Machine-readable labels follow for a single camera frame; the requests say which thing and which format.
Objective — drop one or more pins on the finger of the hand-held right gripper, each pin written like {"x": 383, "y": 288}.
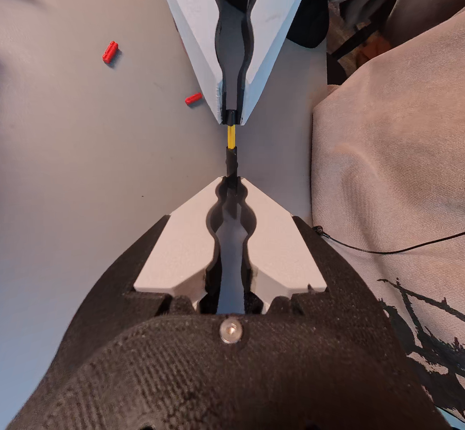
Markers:
{"x": 189, "y": 1}
{"x": 279, "y": 1}

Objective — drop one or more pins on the black lego cylinder piece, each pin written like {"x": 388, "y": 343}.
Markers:
{"x": 231, "y": 168}

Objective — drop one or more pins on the black earbud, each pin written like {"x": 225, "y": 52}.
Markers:
{"x": 319, "y": 229}

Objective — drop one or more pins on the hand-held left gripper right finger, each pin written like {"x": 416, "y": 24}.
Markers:
{"x": 287, "y": 252}

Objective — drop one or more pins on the small black lego bush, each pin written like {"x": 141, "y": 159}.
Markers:
{"x": 229, "y": 117}

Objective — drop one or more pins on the yellow lego axle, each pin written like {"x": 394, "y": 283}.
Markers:
{"x": 231, "y": 137}

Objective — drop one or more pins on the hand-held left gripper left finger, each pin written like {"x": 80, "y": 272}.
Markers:
{"x": 174, "y": 252}

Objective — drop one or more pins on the red lego pin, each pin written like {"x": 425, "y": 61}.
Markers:
{"x": 110, "y": 52}
{"x": 193, "y": 98}

